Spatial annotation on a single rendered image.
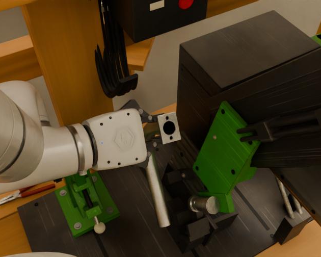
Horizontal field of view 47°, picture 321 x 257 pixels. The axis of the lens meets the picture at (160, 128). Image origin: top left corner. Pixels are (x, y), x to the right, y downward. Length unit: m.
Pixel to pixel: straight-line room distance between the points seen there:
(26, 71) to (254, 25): 0.58
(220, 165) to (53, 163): 0.36
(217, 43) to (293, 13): 2.56
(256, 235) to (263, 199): 0.11
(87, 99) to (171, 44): 2.05
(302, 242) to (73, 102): 0.67
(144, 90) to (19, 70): 1.70
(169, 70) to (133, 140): 2.06
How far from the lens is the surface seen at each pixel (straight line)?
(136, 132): 0.67
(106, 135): 0.64
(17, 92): 0.53
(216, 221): 0.93
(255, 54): 0.92
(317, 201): 0.83
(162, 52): 2.86
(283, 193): 0.91
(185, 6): 0.76
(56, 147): 0.60
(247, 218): 1.03
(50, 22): 0.78
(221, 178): 0.80
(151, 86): 2.58
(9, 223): 1.10
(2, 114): 0.30
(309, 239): 1.05
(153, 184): 0.84
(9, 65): 0.92
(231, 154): 0.76
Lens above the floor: 1.81
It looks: 51 degrees down
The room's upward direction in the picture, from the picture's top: straight up
